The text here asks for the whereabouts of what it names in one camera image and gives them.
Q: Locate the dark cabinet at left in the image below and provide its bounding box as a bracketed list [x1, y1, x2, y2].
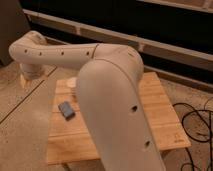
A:
[0, 0, 30, 66]

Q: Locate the wooden table board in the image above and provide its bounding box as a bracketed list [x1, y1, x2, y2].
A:
[46, 72, 191, 165]

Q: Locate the black cable on floor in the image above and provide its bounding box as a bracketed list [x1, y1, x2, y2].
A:
[172, 101, 213, 171]

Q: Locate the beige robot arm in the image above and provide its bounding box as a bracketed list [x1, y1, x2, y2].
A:
[9, 31, 166, 171]

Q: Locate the small blue-grey sponge block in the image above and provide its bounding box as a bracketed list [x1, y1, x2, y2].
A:
[58, 101, 75, 120]

